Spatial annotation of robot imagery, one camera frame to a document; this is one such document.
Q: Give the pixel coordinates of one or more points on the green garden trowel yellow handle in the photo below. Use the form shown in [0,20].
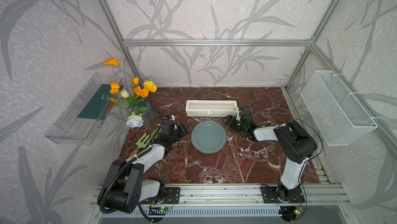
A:
[155,134]

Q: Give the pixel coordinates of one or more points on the flower bouquet in glass vase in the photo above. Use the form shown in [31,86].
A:
[134,101]

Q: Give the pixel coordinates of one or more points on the white plastic wrap dispenser box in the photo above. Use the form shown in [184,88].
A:
[210,105]

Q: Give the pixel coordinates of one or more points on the red pen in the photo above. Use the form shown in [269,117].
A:
[110,106]

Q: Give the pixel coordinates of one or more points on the white wire mesh basket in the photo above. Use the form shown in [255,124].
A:
[340,117]

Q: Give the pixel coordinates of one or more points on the clear acrylic wall shelf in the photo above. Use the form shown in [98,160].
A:
[68,128]

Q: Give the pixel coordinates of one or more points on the dark green notebook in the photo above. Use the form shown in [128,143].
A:
[98,104]

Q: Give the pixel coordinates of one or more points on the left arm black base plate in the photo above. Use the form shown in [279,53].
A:
[168,195]

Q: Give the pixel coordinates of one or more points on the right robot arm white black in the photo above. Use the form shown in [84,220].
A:
[296,143]

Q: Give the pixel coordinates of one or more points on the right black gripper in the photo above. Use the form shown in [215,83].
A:
[231,122]

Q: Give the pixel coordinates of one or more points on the green garden fork wooden handle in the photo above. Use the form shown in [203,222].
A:
[142,143]

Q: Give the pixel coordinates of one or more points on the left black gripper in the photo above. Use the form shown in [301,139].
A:
[182,130]

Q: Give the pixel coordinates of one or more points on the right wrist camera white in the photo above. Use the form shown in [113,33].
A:
[238,114]

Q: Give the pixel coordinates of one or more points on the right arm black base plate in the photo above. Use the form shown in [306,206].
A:
[278,194]

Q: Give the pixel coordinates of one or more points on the right small circuit board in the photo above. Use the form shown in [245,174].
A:
[299,210]

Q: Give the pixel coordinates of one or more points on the grey-green round plate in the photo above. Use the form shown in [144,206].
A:
[209,137]

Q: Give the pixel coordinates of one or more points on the left green circuit board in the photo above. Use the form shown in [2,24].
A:
[160,209]

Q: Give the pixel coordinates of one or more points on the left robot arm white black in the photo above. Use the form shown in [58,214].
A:
[124,187]

